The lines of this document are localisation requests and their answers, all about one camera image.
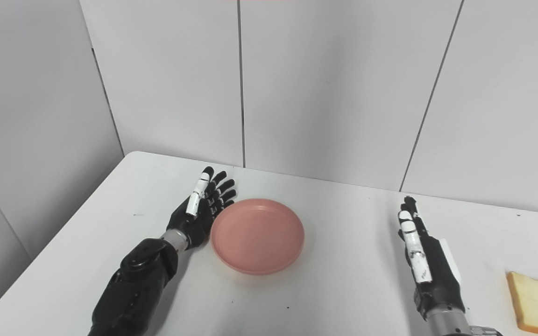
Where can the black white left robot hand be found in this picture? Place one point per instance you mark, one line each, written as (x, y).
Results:
(194, 224)

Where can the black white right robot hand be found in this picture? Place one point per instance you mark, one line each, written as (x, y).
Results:
(439, 275)

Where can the pink round plate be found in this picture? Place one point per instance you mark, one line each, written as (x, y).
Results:
(257, 238)

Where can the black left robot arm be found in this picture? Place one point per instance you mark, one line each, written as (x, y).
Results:
(133, 289)

